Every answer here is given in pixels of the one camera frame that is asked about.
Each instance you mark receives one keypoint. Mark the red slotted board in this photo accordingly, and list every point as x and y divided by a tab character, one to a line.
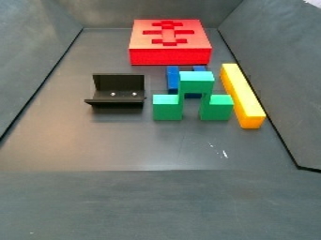
168	42

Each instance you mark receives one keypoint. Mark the green stepped arch block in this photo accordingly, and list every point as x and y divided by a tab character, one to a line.
192	82

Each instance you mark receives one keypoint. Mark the blue U-shaped block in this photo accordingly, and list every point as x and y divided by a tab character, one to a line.
172	79

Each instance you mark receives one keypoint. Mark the yellow long bar block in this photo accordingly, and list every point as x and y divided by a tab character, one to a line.
249	112

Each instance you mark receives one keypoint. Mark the black angle bracket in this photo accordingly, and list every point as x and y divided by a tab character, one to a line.
118	89

